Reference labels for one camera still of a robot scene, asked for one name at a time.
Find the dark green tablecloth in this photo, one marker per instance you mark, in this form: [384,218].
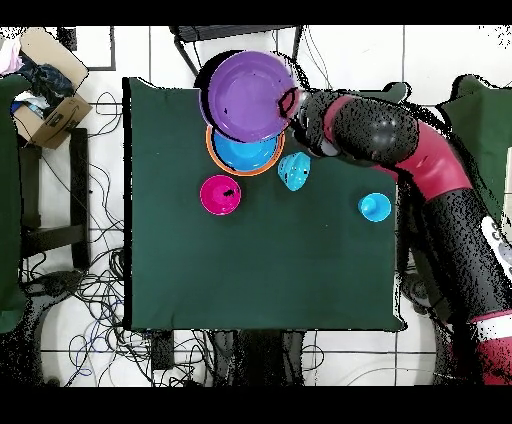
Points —
[176,264]

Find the black metal stand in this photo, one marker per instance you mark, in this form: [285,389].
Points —
[192,34]

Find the large orange bowl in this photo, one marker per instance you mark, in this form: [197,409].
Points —
[240,174]

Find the small light blue bowl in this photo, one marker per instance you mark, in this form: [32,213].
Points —
[294,172]

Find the pink bowl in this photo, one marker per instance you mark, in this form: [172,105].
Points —
[220,194]

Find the cardboard box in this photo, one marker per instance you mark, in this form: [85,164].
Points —
[60,120]

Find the green cloth covered table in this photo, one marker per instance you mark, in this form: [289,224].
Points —
[488,120]
[8,240]

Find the blue cup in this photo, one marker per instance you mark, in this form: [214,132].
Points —
[374,206]

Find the black bench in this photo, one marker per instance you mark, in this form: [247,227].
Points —
[78,200]

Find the large blue bowl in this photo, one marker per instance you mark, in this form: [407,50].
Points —
[244,156]

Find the purple bowl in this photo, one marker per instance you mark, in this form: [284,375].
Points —
[244,96]

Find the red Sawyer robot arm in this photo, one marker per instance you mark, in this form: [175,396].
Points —
[432,168]

